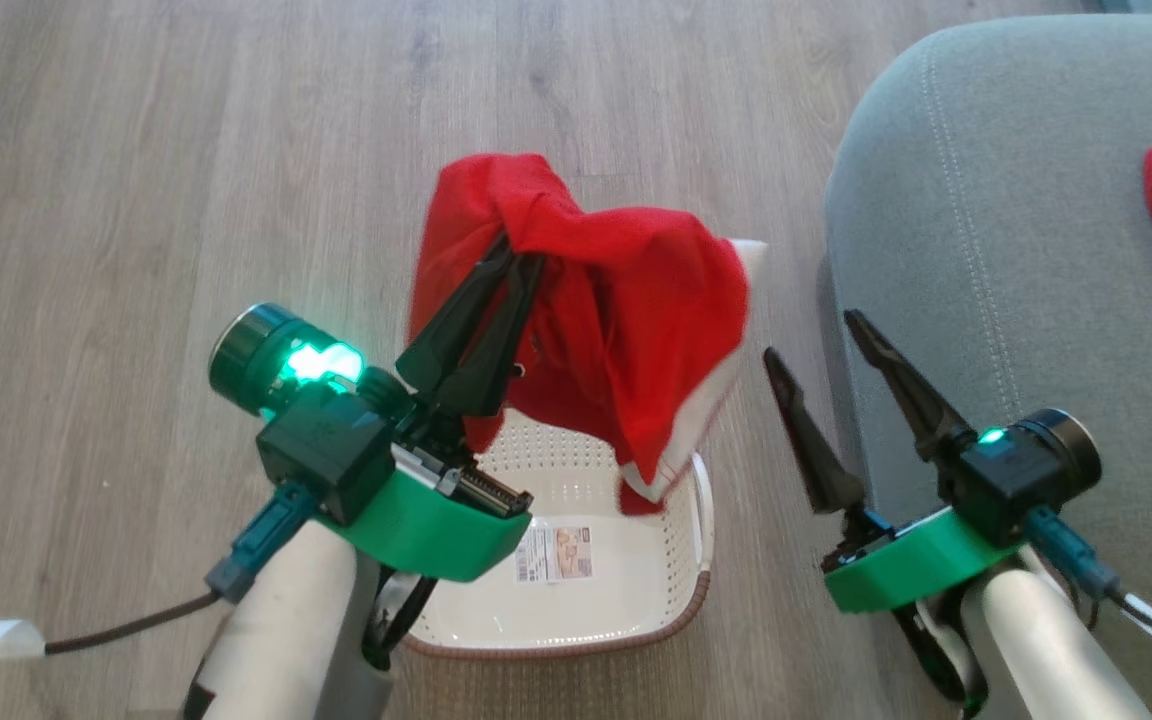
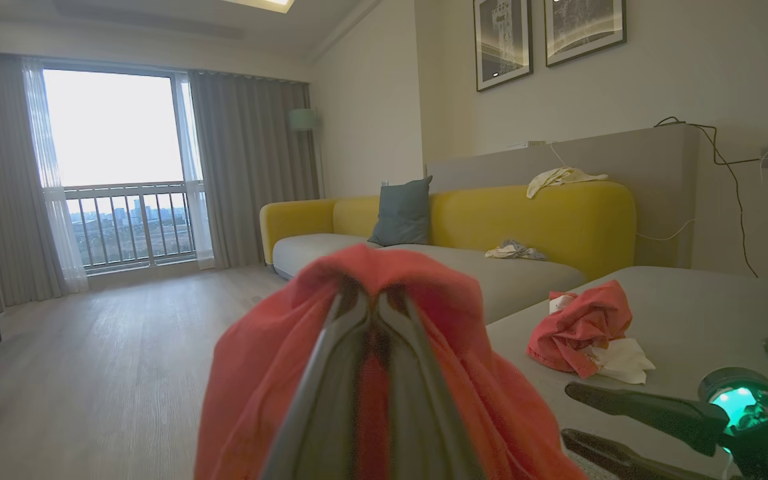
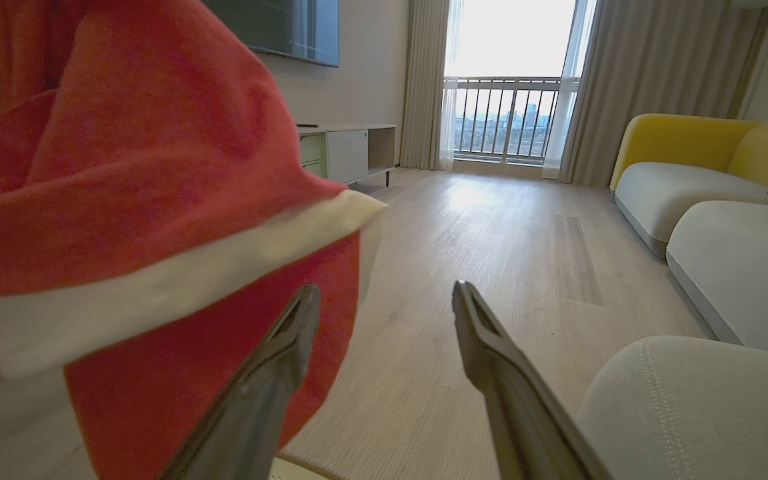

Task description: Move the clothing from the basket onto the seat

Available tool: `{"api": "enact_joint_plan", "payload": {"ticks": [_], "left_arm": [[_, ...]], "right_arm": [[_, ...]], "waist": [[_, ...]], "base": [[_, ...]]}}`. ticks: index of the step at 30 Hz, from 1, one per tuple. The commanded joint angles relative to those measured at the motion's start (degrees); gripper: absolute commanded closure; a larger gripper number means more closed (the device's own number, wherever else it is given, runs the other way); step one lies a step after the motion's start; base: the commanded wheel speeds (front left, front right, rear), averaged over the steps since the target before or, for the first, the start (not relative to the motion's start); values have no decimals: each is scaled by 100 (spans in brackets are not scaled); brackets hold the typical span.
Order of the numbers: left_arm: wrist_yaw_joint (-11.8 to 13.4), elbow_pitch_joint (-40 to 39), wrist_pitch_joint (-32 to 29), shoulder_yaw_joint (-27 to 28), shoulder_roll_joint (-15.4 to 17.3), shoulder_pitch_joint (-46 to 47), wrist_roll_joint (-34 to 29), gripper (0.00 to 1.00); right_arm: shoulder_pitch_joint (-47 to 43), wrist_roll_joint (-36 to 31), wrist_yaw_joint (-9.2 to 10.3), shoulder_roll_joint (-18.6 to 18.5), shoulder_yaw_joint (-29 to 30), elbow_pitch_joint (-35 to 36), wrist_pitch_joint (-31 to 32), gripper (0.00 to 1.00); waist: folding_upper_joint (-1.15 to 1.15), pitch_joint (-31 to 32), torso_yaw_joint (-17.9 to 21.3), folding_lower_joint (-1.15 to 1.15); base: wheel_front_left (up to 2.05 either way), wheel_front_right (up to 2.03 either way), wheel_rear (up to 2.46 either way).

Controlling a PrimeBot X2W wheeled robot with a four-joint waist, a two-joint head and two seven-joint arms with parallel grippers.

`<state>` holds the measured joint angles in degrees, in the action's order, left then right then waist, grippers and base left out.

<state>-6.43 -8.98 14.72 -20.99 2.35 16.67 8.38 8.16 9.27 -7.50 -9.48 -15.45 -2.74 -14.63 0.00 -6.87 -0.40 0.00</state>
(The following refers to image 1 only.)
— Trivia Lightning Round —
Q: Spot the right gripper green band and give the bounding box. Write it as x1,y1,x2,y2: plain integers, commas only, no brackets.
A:
762,309,1027,615

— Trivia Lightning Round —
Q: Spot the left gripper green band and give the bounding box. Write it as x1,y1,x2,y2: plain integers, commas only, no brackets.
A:
318,232,548,584

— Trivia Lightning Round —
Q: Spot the red and white garment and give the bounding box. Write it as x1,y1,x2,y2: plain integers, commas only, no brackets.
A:
406,152,769,517

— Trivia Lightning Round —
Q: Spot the grey fabric sofa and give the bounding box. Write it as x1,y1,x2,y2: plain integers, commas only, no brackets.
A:
823,12,1152,720

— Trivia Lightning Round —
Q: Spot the printed basket label sticker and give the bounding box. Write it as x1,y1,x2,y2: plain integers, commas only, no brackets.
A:
513,525,595,585

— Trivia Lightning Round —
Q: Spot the beige plastic laundry basket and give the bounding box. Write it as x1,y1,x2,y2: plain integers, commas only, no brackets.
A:
376,405,716,660

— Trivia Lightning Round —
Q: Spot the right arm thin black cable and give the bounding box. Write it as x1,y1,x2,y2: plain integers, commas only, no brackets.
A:
889,598,989,719

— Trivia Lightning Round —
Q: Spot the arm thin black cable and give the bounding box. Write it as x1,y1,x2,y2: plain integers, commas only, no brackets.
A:
889,598,989,719
360,572,440,673

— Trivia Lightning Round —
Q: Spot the right camera cable blue plug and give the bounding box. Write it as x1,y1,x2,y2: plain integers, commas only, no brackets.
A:
1024,504,1152,637

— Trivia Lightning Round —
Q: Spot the camera cable blue plug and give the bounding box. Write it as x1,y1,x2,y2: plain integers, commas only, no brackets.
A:
1024,504,1152,637
40,478,324,658

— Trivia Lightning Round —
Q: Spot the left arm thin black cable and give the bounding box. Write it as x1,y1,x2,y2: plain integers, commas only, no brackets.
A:
360,572,440,673

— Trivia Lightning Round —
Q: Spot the left camera cable blue plug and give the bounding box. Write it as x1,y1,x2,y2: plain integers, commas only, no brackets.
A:
40,478,324,658

